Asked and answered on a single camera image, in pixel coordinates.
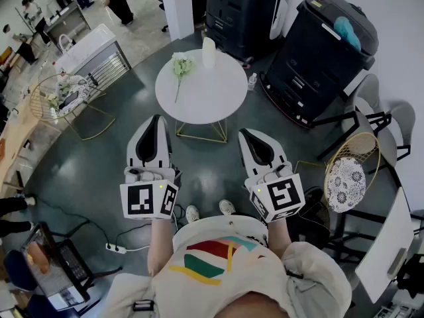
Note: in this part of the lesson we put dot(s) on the black office chair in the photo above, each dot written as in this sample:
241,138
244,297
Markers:
162,7

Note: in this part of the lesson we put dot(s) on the teal cloth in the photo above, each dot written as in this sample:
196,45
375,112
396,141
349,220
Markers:
347,31

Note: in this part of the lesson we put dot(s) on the white round table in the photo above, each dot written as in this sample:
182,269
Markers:
212,91

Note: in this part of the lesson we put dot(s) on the black cart with white panel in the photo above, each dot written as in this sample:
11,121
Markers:
242,12

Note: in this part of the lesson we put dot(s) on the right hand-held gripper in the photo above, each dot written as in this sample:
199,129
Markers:
285,194

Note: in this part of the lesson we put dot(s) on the black phone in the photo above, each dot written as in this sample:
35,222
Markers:
69,99

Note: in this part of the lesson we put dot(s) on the person's white shoe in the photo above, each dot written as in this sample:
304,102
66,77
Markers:
227,207
192,214

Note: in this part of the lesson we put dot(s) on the grey chair with black frame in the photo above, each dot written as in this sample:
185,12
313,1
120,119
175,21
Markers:
367,91
402,118

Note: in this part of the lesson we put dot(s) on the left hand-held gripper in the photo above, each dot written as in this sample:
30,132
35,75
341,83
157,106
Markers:
139,199

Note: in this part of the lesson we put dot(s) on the black white patterned cushion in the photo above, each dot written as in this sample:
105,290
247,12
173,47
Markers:
81,84
346,184

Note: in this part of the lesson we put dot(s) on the person's right forearm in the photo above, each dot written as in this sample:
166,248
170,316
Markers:
278,237

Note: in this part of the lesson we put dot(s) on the white vase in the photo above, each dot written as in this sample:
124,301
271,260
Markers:
208,53

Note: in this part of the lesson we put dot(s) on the black laptop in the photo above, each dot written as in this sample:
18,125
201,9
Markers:
43,267

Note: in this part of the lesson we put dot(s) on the white sink cabinet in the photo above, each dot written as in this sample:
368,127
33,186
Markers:
89,46

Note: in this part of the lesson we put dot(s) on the clear plastic bottle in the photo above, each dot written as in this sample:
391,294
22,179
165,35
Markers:
252,82

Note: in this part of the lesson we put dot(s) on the person's left white shoe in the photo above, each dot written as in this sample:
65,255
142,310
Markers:
192,214

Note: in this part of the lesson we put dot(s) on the white green flowers bunch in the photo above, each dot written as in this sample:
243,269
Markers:
181,66

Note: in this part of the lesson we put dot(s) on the dark blue chair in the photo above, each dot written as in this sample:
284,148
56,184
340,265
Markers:
18,270

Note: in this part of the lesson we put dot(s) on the black cart with grey lid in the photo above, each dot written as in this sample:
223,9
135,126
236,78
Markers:
314,55

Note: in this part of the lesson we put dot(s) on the grey metal desk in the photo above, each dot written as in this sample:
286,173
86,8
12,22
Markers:
68,20

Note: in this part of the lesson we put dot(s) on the person's cream printed top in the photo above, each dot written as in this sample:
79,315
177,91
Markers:
232,277

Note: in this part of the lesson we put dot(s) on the light wooden counter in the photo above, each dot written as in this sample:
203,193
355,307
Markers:
16,134

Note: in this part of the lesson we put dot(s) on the person's right white shoe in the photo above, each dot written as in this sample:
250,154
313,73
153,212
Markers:
227,207

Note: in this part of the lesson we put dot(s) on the white side desk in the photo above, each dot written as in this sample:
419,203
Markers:
387,243

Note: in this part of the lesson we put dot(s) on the white faucet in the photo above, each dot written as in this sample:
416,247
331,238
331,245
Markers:
64,38

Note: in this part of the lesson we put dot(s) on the white power strip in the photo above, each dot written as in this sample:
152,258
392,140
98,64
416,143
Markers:
116,248

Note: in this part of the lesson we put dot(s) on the person's left forearm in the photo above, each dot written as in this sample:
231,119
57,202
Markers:
160,243

